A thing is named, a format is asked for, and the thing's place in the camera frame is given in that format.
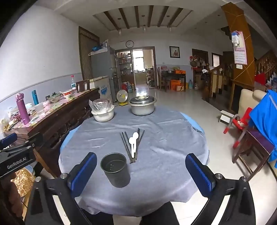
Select floral table mat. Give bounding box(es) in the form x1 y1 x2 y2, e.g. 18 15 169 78
9 90 91 130

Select wall calendar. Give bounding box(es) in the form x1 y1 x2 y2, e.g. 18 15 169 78
230 31 248 65

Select dark wooden sideboard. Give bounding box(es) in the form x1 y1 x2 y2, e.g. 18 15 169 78
3 88 101 178

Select grey refrigerator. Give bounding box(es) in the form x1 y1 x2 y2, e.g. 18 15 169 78
90 46 117 102

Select white chest freezer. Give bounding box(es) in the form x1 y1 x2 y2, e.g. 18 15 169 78
89 76 113 103

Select red patterned bowl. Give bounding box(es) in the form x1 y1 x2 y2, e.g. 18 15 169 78
60 90 75 99

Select gold patterned cloth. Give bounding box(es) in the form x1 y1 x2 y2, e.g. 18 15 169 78
11 169 36 197

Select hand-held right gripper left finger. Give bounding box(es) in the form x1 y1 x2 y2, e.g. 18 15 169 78
25 152 98 225

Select glass shelf unit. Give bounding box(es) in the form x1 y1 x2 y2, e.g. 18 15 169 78
116 52 133 87

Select dark metal utensil holder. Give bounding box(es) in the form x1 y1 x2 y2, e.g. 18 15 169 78
100 153 131 188

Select orange cardboard boxes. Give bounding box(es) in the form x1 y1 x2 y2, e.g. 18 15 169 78
171 80 186 91

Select small white stool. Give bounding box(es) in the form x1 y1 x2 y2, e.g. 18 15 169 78
218 110 235 123

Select glass lidded bowl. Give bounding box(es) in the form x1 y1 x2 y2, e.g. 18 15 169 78
46 92 61 103

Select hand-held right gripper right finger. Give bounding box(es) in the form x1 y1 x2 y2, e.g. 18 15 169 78
185 153 260 225

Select wooden stair railing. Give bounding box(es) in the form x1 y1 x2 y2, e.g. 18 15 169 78
202 65 233 102

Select beige sofa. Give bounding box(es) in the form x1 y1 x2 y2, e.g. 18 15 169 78
238 89 267 122

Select blue jacket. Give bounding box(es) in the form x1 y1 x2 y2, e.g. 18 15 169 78
248 90 277 169

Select wooden dining chair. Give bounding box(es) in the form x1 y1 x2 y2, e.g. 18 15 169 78
157 67 166 89

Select white electric fan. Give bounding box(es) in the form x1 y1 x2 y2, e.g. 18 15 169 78
116 89 128 106

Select light blue table cover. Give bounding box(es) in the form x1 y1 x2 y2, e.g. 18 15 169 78
59 112 210 165

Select red plastic child chair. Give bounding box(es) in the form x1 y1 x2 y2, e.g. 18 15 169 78
224 107 252 149

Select purple thermos bottle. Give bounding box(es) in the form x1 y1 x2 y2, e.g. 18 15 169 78
16 93 31 125

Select person's left forearm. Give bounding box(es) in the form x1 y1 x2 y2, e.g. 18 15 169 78
0 177 25 225

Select dark wooden side table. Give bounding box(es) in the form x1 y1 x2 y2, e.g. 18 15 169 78
160 69 186 91

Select wooden doorway frame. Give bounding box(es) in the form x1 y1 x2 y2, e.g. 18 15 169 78
115 46 156 90

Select clear plastic bag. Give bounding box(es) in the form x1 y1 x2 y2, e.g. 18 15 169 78
89 98 114 114

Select white basin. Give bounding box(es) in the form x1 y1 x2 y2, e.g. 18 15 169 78
91 106 115 123

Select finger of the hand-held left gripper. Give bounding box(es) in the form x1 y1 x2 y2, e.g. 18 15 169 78
0 133 18 150
13 132 44 152

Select grey tablecloth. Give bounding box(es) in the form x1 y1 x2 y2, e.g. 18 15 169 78
58 105 210 217

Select aluminium pot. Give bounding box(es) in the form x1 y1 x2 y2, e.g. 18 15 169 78
131 102 156 116

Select framed picture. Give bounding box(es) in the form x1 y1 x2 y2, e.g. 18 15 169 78
169 46 180 58

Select white spoon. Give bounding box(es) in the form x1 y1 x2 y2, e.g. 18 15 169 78
128 137 136 156
132 132 139 153

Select person's black trousers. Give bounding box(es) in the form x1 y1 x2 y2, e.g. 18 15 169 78
82 201 180 225

